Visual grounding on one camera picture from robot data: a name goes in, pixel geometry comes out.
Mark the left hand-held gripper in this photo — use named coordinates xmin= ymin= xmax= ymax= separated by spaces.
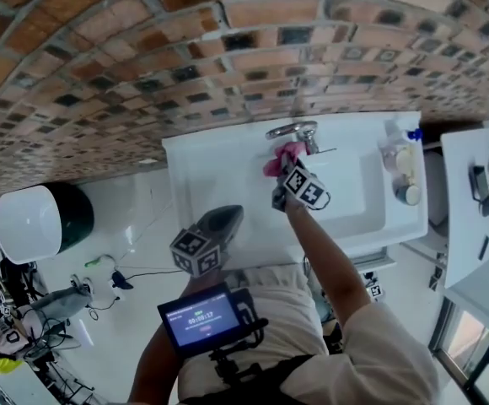
xmin=169 ymin=204 xmax=245 ymax=278

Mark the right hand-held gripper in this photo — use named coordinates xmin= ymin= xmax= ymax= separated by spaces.
xmin=271 ymin=151 xmax=332 ymax=213

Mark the pink cloth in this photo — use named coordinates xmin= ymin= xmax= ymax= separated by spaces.
xmin=262 ymin=141 xmax=305 ymax=180

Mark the chrome sink faucet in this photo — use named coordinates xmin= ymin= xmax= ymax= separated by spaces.
xmin=265 ymin=120 xmax=338 ymax=156

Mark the person's right forearm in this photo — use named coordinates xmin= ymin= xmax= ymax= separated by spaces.
xmin=284 ymin=200 xmax=366 ymax=331

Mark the person's left forearm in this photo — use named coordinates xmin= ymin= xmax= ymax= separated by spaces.
xmin=126 ymin=274 xmax=203 ymax=405

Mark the white ceramic sink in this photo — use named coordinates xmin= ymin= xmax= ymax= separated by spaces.
xmin=161 ymin=111 xmax=430 ymax=270

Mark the grey cloth bundle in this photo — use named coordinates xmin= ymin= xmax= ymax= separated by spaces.
xmin=29 ymin=283 xmax=93 ymax=325

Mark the black chest monitor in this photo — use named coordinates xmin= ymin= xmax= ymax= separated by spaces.
xmin=156 ymin=282 xmax=246 ymax=359

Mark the pale pink bottle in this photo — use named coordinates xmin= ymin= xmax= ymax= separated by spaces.
xmin=380 ymin=146 xmax=400 ymax=173

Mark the white bottle with blue cap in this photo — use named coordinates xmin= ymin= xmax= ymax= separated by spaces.
xmin=384 ymin=118 xmax=424 ymax=151

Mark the cream lidded jar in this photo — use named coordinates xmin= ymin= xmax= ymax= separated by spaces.
xmin=395 ymin=147 xmax=417 ymax=171

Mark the dark jar with cream lid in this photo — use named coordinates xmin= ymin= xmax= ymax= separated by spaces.
xmin=393 ymin=182 xmax=422 ymax=207

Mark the black and white tag board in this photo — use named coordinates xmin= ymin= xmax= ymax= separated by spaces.
xmin=365 ymin=282 xmax=386 ymax=302

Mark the white and dark green bucket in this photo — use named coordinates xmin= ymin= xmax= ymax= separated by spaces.
xmin=0 ymin=182 xmax=95 ymax=266

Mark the white side cabinet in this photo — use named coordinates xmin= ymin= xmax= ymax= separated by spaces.
xmin=439 ymin=115 xmax=489 ymax=291

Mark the person's cream shirt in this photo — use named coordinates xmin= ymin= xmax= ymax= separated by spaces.
xmin=176 ymin=265 xmax=440 ymax=405

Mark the white printed garment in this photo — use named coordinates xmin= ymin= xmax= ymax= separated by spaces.
xmin=0 ymin=305 xmax=31 ymax=354

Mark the yellow bag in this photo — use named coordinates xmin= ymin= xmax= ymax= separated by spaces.
xmin=0 ymin=351 xmax=25 ymax=375

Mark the dark framed window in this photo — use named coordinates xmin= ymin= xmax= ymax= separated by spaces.
xmin=427 ymin=296 xmax=489 ymax=405

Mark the black charger with cable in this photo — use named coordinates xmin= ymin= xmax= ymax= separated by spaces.
xmin=87 ymin=267 xmax=186 ymax=322

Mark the black chest mount rig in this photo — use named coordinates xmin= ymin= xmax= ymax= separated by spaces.
xmin=207 ymin=287 xmax=315 ymax=405

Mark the black device with cable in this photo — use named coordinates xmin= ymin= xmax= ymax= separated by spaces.
xmin=468 ymin=164 xmax=489 ymax=219

